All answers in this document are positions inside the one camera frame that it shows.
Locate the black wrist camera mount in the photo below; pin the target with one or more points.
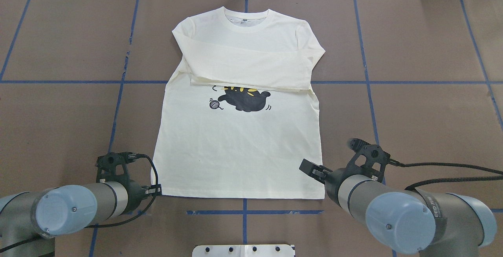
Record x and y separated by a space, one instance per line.
112 167
369 160

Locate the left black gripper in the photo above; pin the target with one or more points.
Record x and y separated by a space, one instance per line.
136 192

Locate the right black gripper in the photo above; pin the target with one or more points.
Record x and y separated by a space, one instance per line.
331 178

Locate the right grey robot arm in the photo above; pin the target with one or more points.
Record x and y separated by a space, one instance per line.
410 222

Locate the white metal base plate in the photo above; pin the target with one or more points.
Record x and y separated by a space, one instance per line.
245 250

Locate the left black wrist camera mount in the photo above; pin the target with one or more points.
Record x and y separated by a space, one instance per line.
112 167

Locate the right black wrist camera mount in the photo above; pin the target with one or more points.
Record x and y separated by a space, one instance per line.
369 160

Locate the cream long-sleeve cat shirt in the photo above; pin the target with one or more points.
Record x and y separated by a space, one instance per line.
239 112

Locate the brown paper table cover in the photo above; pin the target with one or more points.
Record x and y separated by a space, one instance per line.
79 78

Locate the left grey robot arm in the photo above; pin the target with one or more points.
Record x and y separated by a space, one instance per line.
31 220

